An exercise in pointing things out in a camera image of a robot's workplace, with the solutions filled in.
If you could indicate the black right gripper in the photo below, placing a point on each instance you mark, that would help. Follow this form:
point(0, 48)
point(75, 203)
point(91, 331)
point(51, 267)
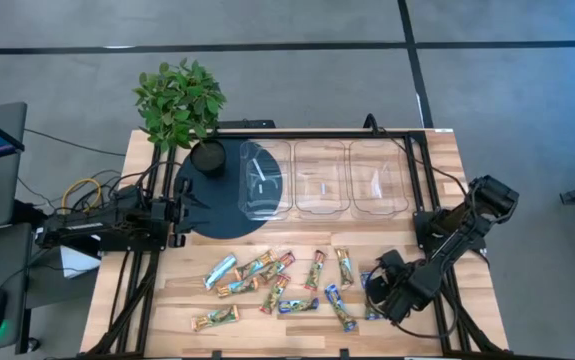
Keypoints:
point(404, 292)

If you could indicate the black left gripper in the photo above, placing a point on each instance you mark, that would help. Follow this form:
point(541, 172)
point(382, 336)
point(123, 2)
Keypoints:
point(177, 220)

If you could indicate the blue green granola bar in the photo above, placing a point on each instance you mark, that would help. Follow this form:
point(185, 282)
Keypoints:
point(298, 305)
point(340, 308)
point(371, 312)

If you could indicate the orange green granola bar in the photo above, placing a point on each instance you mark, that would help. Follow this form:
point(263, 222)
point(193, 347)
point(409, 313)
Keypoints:
point(237, 288)
point(215, 318)
point(256, 265)
point(345, 268)

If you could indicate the light blue granola bar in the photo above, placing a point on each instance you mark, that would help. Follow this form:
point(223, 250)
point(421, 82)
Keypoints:
point(219, 271)

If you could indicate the red green granola bar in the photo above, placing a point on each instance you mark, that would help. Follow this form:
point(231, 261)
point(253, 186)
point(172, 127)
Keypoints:
point(278, 266)
point(315, 270)
point(275, 293)

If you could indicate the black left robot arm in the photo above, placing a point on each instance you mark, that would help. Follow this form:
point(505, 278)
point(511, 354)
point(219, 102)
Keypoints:
point(92, 225)

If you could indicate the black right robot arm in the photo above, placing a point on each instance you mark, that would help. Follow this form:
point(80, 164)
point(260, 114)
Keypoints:
point(459, 235)

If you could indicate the round dark blue mat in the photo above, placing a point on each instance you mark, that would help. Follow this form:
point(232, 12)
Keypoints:
point(217, 210)

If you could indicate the clear plastic bin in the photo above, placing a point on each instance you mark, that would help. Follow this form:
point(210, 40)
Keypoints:
point(378, 180)
point(265, 180)
point(322, 180)

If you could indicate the black power strip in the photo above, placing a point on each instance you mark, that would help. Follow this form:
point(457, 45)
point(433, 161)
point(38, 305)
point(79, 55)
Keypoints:
point(247, 123)

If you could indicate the green plant in black pot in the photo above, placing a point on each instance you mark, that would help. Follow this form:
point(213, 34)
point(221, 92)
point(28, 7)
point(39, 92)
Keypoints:
point(179, 105)

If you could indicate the white box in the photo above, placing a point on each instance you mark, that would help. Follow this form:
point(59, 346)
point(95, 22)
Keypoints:
point(77, 262)

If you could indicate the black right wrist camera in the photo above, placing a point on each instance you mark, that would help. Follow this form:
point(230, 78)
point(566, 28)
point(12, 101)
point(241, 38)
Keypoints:
point(391, 261)

